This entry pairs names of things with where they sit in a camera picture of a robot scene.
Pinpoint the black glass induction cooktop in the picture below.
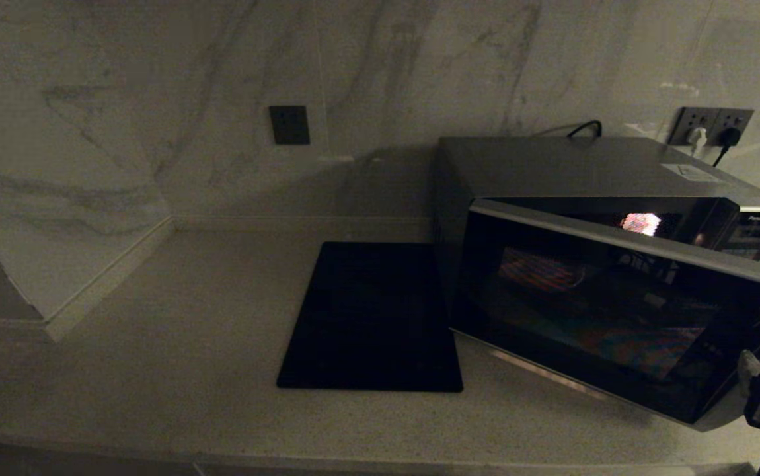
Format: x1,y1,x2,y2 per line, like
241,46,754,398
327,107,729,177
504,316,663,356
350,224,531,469
276,241,465,393

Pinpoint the grey double wall outlet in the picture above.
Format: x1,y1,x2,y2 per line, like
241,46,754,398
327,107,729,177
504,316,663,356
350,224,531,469
668,106,755,147

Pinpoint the purple plate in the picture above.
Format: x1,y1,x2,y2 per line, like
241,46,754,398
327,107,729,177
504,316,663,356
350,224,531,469
498,247,584,293

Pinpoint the black power plug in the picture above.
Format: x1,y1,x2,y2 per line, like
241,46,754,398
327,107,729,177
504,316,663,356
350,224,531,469
713,126,744,168

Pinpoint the black blank wall panel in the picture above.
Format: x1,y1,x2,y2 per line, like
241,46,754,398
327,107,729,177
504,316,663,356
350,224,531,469
269,106,311,146

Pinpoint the microwave door with dark glass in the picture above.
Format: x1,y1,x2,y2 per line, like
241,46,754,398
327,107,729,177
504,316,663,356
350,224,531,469
449,198,760,432

